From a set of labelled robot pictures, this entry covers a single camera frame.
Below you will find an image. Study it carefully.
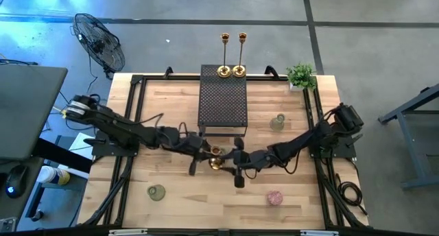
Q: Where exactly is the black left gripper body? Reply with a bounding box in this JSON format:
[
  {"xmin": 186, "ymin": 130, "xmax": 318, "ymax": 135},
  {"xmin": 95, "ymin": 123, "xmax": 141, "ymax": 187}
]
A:
[{"xmin": 187, "ymin": 132, "xmax": 212, "ymax": 177}]

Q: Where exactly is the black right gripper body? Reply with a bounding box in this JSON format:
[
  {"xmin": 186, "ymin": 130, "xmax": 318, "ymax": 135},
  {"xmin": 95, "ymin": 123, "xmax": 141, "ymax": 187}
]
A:
[{"xmin": 234, "ymin": 138, "xmax": 252, "ymax": 189}]

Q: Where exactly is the short gold candlestick holder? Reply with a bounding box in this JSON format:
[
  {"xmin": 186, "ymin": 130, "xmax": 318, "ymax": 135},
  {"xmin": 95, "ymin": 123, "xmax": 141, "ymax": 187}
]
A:
[{"xmin": 208, "ymin": 145, "xmax": 227, "ymax": 171}]

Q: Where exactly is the pink glass candle holder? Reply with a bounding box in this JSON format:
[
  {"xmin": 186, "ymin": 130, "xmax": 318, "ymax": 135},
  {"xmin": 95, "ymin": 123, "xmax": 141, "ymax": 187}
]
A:
[{"xmin": 267, "ymin": 190, "xmax": 284, "ymax": 207}]

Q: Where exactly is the tall gold candlestick holder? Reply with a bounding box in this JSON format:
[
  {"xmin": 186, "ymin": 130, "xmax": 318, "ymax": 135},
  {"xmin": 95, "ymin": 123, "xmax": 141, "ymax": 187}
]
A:
[
  {"xmin": 232, "ymin": 32, "xmax": 248, "ymax": 78},
  {"xmin": 217, "ymin": 32, "xmax": 233, "ymax": 79}
]

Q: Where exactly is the black perforated metal stand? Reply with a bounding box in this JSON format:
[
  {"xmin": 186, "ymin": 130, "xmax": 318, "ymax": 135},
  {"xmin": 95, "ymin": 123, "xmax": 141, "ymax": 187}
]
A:
[{"xmin": 197, "ymin": 64, "xmax": 248, "ymax": 137}]

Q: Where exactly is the green plant in white pot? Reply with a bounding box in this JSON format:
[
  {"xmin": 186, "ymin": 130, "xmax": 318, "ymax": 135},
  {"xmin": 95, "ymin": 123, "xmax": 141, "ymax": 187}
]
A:
[{"xmin": 286, "ymin": 62, "xmax": 318, "ymax": 92}]

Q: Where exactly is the white sheet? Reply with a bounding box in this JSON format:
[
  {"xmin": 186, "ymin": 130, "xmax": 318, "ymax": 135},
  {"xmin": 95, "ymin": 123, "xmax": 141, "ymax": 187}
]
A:
[{"xmin": 68, "ymin": 132, "xmax": 95, "ymax": 151}]

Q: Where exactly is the black desk beam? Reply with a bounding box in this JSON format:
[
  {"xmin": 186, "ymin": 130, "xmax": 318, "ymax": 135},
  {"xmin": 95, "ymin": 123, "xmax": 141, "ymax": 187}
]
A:
[{"xmin": 32, "ymin": 138, "xmax": 93, "ymax": 174}]

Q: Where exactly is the black floor fan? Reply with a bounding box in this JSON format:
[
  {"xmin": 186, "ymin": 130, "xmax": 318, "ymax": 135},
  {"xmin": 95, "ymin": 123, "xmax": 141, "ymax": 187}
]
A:
[{"xmin": 71, "ymin": 12, "xmax": 126, "ymax": 80}]

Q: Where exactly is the white and yellow wipes container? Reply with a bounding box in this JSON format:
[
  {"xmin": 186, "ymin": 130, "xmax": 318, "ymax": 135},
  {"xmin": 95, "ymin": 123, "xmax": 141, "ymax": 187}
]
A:
[{"xmin": 36, "ymin": 165, "xmax": 71, "ymax": 186}]

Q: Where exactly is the blue metal desk foot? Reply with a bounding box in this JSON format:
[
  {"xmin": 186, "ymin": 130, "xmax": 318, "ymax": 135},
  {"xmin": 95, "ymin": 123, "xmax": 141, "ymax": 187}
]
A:
[{"xmin": 23, "ymin": 182, "xmax": 47, "ymax": 222}]

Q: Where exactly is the blue-grey metal table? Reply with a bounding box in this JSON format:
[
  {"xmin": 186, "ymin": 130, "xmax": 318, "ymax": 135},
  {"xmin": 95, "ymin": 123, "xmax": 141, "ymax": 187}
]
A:
[{"xmin": 378, "ymin": 83, "xmax": 439, "ymax": 191}]

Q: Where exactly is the black computer mouse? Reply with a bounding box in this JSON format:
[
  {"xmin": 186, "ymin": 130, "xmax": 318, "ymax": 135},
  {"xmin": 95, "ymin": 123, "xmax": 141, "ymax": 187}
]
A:
[{"xmin": 3, "ymin": 164, "xmax": 29, "ymax": 199}]

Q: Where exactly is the grey phone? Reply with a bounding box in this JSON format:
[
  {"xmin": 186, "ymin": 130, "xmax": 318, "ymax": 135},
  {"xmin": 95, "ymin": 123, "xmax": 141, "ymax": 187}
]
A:
[{"xmin": 0, "ymin": 217, "xmax": 18, "ymax": 233}]

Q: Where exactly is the silver bracket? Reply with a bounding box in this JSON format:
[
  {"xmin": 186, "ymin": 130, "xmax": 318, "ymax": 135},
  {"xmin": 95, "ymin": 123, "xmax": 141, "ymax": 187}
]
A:
[
  {"xmin": 300, "ymin": 230, "xmax": 340, "ymax": 236},
  {"xmin": 108, "ymin": 228, "xmax": 148, "ymax": 236}
]

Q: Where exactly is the coiled black cable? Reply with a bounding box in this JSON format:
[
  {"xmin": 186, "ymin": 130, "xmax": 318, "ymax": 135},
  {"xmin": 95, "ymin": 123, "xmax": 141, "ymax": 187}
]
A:
[{"xmin": 334, "ymin": 172, "xmax": 368, "ymax": 216}]

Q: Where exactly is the black floor cable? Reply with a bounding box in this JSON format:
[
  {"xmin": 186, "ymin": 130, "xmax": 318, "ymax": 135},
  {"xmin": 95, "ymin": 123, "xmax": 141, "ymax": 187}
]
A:
[{"xmin": 43, "ymin": 54, "xmax": 110, "ymax": 132}]

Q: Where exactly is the black desk cable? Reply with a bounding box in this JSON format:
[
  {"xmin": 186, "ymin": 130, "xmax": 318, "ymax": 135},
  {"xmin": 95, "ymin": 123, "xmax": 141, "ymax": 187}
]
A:
[{"xmin": 0, "ymin": 58, "xmax": 38, "ymax": 67}]

